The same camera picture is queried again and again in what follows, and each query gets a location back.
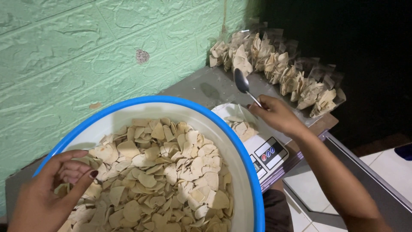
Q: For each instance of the person's right hand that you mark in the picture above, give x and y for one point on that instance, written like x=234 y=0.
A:
x=278 y=116

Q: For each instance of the person's left hand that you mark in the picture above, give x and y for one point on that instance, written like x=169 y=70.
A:
x=41 y=199

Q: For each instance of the metal spoon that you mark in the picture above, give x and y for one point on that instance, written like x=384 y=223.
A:
x=241 y=81

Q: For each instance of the open clear bag with crackers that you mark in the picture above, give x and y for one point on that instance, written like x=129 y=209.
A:
x=243 y=129

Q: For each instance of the white kitchen scale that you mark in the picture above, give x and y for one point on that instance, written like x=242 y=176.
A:
x=270 y=155

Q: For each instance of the row of packed cracker bags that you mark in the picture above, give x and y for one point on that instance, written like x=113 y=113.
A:
x=289 y=75

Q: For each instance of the white basin with blue rim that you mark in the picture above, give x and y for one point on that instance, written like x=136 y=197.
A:
x=196 y=113

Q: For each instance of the person's dark trousers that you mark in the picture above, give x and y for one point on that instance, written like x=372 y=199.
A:
x=276 y=211

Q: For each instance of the pile of beige crackers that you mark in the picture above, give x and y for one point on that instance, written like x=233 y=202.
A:
x=161 y=180

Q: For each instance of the dark blue object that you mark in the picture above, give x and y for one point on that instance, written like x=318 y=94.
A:
x=404 y=152

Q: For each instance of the grey metal frame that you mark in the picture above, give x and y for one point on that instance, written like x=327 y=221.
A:
x=381 y=193

